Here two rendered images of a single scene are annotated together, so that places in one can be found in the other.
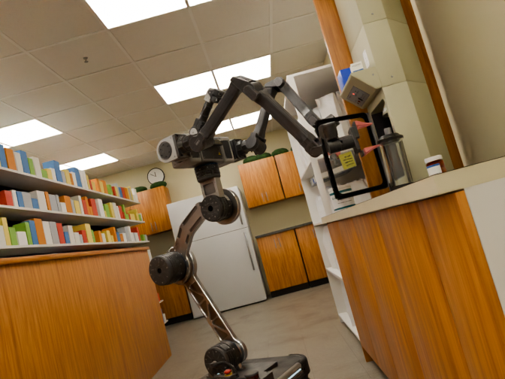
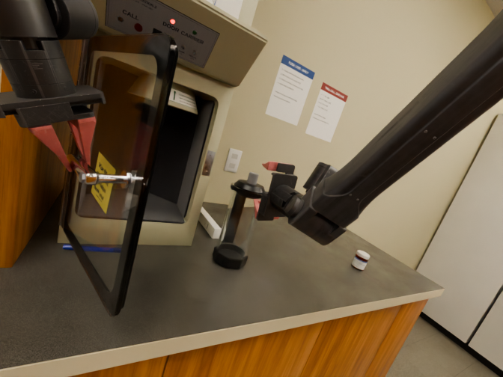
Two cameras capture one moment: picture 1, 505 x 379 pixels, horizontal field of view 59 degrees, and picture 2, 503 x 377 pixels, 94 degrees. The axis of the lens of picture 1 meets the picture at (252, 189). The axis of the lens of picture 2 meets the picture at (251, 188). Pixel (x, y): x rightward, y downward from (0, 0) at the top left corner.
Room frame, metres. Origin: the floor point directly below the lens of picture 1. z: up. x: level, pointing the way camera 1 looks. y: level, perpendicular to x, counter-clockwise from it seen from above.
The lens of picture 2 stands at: (2.15, -0.06, 1.31)
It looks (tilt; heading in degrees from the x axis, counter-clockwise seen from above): 13 degrees down; 237
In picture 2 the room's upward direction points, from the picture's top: 18 degrees clockwise
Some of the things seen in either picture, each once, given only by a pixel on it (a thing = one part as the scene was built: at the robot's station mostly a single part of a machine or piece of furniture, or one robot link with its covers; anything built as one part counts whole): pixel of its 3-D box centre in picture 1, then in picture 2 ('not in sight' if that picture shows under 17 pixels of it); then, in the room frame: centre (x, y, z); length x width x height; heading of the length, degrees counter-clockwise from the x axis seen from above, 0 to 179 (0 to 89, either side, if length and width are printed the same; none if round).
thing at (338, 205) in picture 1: (342, 198); not in sight; (2.63, -0.50, 1.02); 0.13 x 0.13 x 0.15
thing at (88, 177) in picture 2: not in sight; (96, 170); (2.16, -0.43, 1.20); 0.10 x 0.05 x 0.03; 110
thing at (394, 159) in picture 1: (395, 163); (239, 223); (1.80, -0.59, 1.06); 0.11 x 0.11 x 0.21
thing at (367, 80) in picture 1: (358, 92); (182, 31); (2.06, -0.61, 1.46); 0.32 x 0.12 x 0.10; 179
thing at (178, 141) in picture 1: (186, 144); not in sight; (2.13, 0.26, 1.45); 0.09 x 0.08 x 0.12; 147
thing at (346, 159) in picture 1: (351, 155); (100, 163); (2.16, -0.51, 1.19); 0.30 x 0.01 x 0.40; 110
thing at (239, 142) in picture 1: (243, 147); not in sight; (2.55, -0.01, 1.45); 0.09 x 0.08 x 0.12; 147
